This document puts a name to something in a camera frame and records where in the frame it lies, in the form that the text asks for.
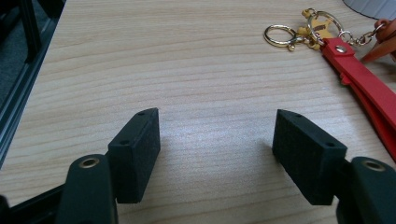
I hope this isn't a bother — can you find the red leather strap keychain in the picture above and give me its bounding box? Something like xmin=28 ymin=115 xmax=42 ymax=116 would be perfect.
xmin=306 ymin=10 xmax=396 ymax=162

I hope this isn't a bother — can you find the white round container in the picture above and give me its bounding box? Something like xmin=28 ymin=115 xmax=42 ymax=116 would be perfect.
xmin=341 ymin=0 xmax=396 ymax=21

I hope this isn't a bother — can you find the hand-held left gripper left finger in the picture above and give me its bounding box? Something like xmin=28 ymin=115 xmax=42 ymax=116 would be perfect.
xmin=107 ymin=107 xmax=162 ymax=204

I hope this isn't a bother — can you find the black metal table frame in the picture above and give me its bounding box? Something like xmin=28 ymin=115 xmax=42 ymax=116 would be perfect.
xmin=0 ymin=0 xmax=67 ymax=171

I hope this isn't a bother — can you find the brown leather keychain with chain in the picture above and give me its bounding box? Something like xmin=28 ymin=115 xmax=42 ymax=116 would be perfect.
xmin=338 ymin=18 xmax=396 ymax=63

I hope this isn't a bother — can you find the gold clasp ring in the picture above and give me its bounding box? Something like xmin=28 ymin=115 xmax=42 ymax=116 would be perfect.
xmin=262 ymin=23 xmax=304 ymax=52

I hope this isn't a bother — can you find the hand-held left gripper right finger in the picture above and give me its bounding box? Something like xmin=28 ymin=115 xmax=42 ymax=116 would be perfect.
xmin=272 ymin=108 xmax=348 ymax=206

